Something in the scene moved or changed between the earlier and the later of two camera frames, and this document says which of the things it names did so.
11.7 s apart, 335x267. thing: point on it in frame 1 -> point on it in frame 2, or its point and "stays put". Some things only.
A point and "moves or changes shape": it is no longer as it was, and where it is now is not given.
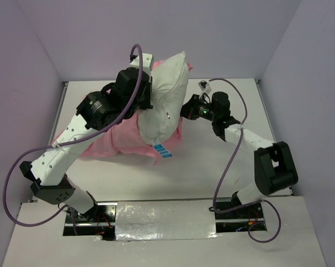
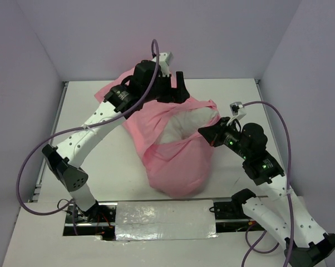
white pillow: (169, 81) moves or changes shape
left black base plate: (99, 220) stays put
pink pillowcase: (126, 138) -> (177, 156)
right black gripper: (190, 110) -> (213, 134)
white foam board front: (38, 241) stays put
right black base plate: (239, 220) stays put
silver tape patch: (166, 219) stays put
